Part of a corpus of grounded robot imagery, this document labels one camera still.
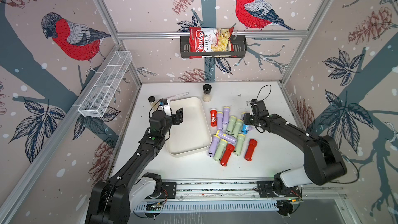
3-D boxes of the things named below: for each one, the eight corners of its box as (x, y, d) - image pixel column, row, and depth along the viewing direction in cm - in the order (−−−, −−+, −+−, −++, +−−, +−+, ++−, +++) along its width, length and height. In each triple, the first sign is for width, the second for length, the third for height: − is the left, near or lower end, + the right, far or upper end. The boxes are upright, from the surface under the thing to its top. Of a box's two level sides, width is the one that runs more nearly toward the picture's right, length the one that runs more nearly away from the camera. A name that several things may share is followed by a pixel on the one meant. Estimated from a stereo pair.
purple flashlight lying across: (215, 135, 93) (215, 133, 91) (217, 131, 95) (217, 129, 93) (235, 145, 89) (236, 143, 87) (237, 140, 91) (237, 138, 89)
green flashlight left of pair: (225, 131, 95) (225, 130, 93) (230, 116, 102) (230, 114, 100) (232, 134, 94) (232, 132, 92) (236, 119, 101) (237, 117, 99)
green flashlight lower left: (212, 159, 85) (212, 157, 82) (220, 139, 92) (221, 137, 90) (220, 163, 83) (220, 161, 81) (227, 142, 91) (228, 140, 89)
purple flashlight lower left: (206, 155, 86) (206, 153, 83) (213, 136, 93) (213, 134, 91) (213, 158, 85) (213, 156, 82) (219, 138, 92) (220, 136, 90)
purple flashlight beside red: (217, 129, 96) (217, 127, 94) (216, 113, 104) (216, 111, 102) (223, 129, 96) (224, 127, 94) (222, 113, 104) (222, 111, 102)
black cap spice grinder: (202, 102, 112) (202, 90, 102) (202, 96, 116) (202, 84, 106) (211, 102, 112) (211, 90, 102) (210, 96, 116) (211, 84, 106)
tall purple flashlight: (221, 132, 96) (222, 129, 93) (223, 108, 107) (223, 106, 105) (228, 132, 95) (229, 130, 93) (229, 109, 107) (229, 106, 105)
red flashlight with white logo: (210, 126, 97) (210, 124, 95) (210, 110, 105) (210, 108, 103) (217, 126, 97) (217, 124, 95) (216, 110, 105) (216, 108, 103)
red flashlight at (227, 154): (217, 163, 83) (218, 161, 81) (227, 143, 90) (227, 141, 88) (225, 168, 82) (226, 166, 80) (234, 147, 89) (235, 145, 87)
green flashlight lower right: (234, 154, 86) (234, 153, 84) (237, 134, 94) (238, 132, 92) (241, 157, 85) (242, 155, 83) (244, 136, 93) (245, 134, 91)
